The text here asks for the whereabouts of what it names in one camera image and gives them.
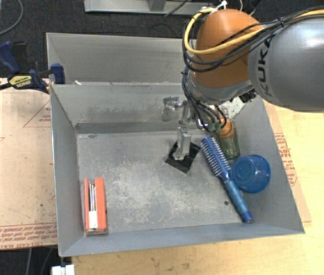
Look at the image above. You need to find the black cylinder on white bracket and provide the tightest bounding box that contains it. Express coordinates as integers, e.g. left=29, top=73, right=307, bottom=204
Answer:
left=218, top=88, right=257, bottom=119

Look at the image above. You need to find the green clear bottle, orange cap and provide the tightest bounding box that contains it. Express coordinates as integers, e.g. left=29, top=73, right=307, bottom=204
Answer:
left=215, top=119, right=241, bottom=160

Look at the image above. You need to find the black flat square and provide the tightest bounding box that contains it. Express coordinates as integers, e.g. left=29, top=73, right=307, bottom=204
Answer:
left=164, top=140, right=201, bottom=175

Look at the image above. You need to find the orange and white box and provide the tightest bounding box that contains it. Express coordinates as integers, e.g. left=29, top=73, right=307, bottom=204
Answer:
left=82, top=177, right=109, bottom=235

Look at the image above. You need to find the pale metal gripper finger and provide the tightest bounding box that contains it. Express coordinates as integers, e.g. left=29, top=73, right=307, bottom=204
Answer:
left=174, top=127, right=185, bottom=161
left=181, top=130, right=193, bottom=162

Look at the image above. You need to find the brown cardboard board, red print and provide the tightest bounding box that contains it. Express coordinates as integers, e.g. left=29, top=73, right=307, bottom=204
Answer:
left=0, top=77, right=313, bottom=252

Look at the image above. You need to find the blue plastic bowl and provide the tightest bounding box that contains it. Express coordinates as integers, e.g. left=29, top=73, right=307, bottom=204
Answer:
left=231, top=154, right=272, bottom=194

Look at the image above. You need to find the blue hairbrush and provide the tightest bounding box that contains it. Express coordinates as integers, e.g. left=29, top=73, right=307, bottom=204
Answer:
left=199, top=136, right=254, bottom=224

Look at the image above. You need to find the grey metal bin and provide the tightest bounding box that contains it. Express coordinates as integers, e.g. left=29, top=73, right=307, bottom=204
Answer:
left=46, top=32, right=306, bottom=258

